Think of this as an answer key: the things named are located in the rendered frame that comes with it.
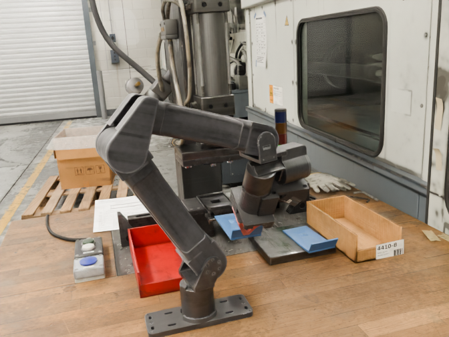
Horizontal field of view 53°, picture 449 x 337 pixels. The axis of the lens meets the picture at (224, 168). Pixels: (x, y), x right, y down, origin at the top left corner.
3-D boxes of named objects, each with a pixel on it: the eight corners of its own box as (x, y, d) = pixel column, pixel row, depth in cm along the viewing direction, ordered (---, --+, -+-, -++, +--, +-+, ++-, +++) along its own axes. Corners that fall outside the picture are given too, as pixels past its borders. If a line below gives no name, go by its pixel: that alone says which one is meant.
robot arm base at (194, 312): (139, 281, 86) (144, 300, 79) (240, 262, 91) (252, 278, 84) (144, 318, 88) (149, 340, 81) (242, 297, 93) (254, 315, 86)
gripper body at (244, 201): (258, 189, 98) (264, 165, 93) (274, 227, 91) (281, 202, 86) (229, 193, 96) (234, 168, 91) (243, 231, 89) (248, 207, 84)
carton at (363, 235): (355, 267, 104) (356, 235, 102) (306, 227, 127) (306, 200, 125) (403, 257, 107) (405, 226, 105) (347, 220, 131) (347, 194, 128)
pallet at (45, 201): (51, 188, 490) (49, 176, 486) (145, 179, 505) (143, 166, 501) (23, 231, 375) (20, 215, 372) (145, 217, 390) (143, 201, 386)
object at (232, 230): (232, 243, 98) (232, 230, 97) (214, 217, 112) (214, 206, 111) (263, 237, 100) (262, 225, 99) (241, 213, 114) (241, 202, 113)
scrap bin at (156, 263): (140, 298, 95) (137, 272, 93) (129, 249, 118) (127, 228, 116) (196, 287, 98) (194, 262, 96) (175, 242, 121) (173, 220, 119)
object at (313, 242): (312, 255, 104) (311, 243, 104) (282, 231, 119) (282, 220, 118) (338, 249, 107) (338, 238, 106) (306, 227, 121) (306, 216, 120)
